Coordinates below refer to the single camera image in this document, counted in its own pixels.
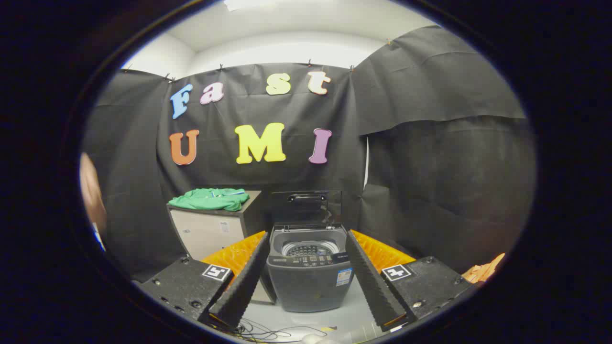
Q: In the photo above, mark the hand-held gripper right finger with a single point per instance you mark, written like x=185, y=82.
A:
x=370, y=282

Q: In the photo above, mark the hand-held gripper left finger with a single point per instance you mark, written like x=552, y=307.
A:
x=246, y=282

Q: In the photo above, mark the blurred skin-toned shape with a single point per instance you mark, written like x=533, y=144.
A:
x=92, y=191

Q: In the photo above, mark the green polo shirt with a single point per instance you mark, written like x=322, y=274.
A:
x=210, y=199

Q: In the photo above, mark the grey washing machine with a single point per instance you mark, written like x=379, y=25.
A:
x=306, y=286

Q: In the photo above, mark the dark transparent washing machine lid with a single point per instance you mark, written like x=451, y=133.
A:
x=306, y=208

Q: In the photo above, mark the orange object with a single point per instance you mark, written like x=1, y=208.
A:
x=483, y=271

